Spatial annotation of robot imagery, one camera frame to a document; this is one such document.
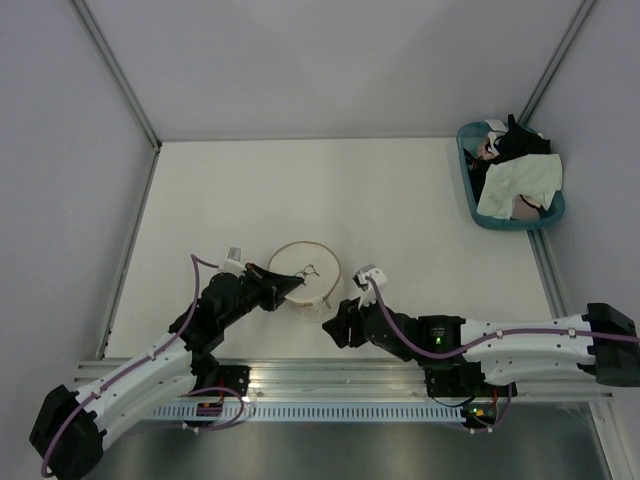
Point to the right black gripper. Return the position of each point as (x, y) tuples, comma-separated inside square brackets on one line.
[(347, 316)]

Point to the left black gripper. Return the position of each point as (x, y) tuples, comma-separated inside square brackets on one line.
[(273, 286)]

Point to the round white mesh laundry bag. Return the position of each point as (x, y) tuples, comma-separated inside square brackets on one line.
[(322, 289)]

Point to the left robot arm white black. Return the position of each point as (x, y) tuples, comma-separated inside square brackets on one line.
[(75, 427)]

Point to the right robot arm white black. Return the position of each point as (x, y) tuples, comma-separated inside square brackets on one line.
[(462, 355)]

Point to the beige garment in basket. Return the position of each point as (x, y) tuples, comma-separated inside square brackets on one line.
[(526, 209)]

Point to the blue plastic basket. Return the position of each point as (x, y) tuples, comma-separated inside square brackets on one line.
[(470, 137)]

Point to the pale green cloth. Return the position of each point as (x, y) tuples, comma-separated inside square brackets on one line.
[(535, 176)]

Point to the black garment in basket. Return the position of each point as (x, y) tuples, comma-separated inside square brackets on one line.
[(514, 143)]

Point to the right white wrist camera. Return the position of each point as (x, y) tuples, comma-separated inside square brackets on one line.
[(370, 280)]

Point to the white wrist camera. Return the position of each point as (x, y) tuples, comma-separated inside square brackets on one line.
[(370, 280), (232, 263)]

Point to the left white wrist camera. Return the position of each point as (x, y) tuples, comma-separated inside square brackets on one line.
[(232, 263)]

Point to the front aluminium rail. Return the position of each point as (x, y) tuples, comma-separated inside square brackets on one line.
[(289, 380)]

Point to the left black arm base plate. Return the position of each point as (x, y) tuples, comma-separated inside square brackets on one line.
[(234, 377)]

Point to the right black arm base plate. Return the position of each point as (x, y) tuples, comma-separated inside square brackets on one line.
[(460, 381)]

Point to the white slotted cable duct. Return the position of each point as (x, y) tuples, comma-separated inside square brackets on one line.
[(192, 411)]

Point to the left aluminium frame post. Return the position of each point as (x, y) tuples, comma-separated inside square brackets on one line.
[(95, 33)]

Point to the aluminium frame post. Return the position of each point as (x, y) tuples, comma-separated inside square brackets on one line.
[(568, 39), (95, 33)]

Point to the right aluminium frame post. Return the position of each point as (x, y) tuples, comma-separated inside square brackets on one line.
[(568, 39)]

